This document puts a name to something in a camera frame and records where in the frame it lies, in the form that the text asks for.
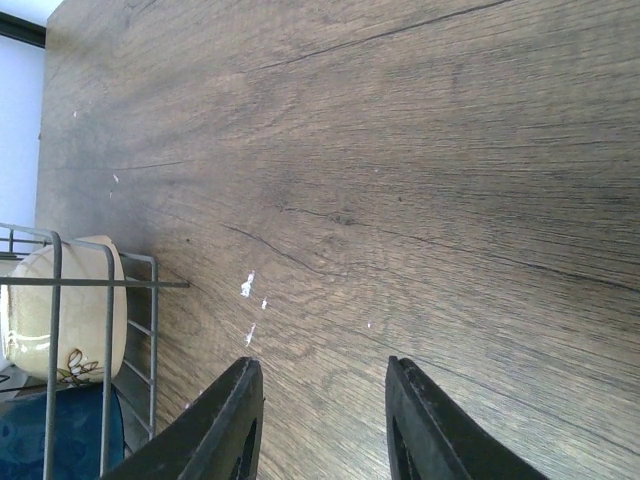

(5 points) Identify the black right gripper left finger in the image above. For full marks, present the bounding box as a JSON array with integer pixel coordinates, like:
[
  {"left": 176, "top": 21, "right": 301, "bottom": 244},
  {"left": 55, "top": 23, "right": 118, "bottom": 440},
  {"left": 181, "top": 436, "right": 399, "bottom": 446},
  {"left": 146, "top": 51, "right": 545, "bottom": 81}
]
[{"left": 103, "top": 357, "right": 264, "bottom": 480}]

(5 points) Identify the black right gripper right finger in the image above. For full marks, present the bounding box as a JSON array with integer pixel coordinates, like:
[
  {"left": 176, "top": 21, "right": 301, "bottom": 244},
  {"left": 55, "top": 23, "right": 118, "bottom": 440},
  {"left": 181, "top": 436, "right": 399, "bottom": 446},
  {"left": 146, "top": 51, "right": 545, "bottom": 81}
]
[{"left": 385, "top": 356, "right": 546, "bottom": 479}]

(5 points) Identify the dark blue ceramic mug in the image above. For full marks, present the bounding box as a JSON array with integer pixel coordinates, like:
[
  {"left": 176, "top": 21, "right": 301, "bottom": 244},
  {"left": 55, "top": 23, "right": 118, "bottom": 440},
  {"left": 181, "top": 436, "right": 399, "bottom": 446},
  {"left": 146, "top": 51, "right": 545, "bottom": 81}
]
[{"left": 1, "top": 384, "right": 103, "bottom": 479}]

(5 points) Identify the black wire dish rack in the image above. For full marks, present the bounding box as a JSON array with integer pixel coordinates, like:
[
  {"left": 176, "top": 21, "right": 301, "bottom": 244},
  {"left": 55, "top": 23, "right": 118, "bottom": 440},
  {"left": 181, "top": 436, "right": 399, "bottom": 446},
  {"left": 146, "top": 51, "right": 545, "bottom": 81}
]
[{"left": 1, "top": 223, "right": 189, "bottom": 479}]

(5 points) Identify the beige ceramic bowl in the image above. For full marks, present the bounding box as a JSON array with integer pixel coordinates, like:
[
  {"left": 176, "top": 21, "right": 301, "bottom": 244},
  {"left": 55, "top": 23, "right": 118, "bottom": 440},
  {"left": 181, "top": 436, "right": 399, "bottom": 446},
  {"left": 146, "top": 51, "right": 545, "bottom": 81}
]
[{"left": 1, "top": 235, "right": 128, "bottom": 384}]

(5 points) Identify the black aluminium frame rail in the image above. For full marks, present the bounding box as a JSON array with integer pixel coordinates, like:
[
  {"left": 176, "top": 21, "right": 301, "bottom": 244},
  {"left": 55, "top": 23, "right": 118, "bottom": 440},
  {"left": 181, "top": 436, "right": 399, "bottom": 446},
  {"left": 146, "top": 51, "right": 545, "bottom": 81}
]
[{"left": 0, "top": 12, "right": 46, "bottom": 49}]

